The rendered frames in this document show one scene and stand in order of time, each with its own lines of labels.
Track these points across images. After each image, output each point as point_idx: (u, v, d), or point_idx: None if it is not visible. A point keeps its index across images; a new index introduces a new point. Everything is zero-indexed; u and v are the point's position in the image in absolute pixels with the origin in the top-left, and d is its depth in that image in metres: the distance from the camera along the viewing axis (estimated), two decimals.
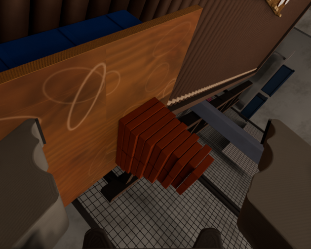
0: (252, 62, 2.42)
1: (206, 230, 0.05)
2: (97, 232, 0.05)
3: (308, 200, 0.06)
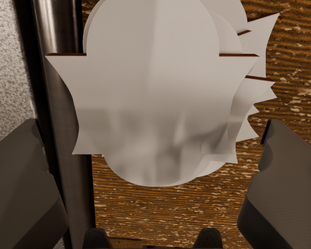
0: None
1: (206, 230, 0.05)
2: (97, 232, 0.05)
3: (308, 200, 0.06)
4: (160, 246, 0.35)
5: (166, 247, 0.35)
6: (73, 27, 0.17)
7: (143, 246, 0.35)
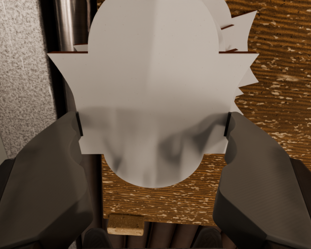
0: None
1: (206, 230, 0.05)
2: (97, 232, 0.05)
3: (272, 185, 0.07)
4: (160, 224, 0.38)
5: (166, 225, 0.38)
6: (88, 22, 0.21)
7: (145, 224, 0.38)
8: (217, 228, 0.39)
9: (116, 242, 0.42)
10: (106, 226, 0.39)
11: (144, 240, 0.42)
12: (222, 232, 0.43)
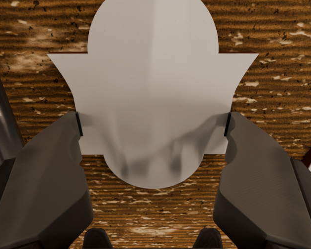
0: None
1: (206, 230, 0.05)
2: (97, 232, 0.05)
3: (272, 185, 0.07)
4: None
5: None
6: None
7: None
8: None
9: None
10: None
11: None
12: None
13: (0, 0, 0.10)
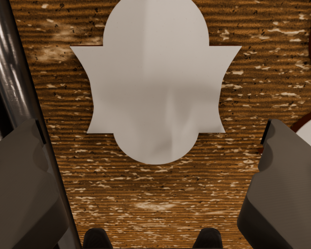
0: None
1: (206, 230, 0.05)
2: (97, 232, 0.05)
3: (308, 200, 0.06)
4: None
5: None
6: None
7: None
8: None
9: None
10: None
11: None
12: None
13: (33, 3, 0.13)
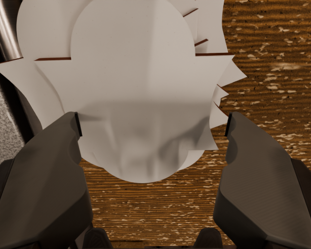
0: None
1: (206, 230, 0.05)
2: (97, 232, 0.05)
3: (273, 185, 0.07)
4: (165, 246, 0.34)
5: (171, 246, 0.34)
6: None
7: (148, 247, 0.34)
8: (232, 246, 0.34)
9: None
10: None
11: None
12: None
13: None
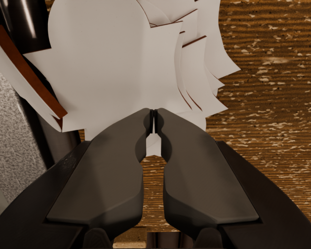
0: None
1: (206, 230, 0.05)
2: (97, 232, 0.05)
3: (209, 170, 0.07)
4: (167, 234, 0.36)
5: (172, 233, 0.36)
6: (41, 32, 0.20)
7: (150, 232, 0.37)
8: None
9: None
10: None
11: None
12: None
13: None
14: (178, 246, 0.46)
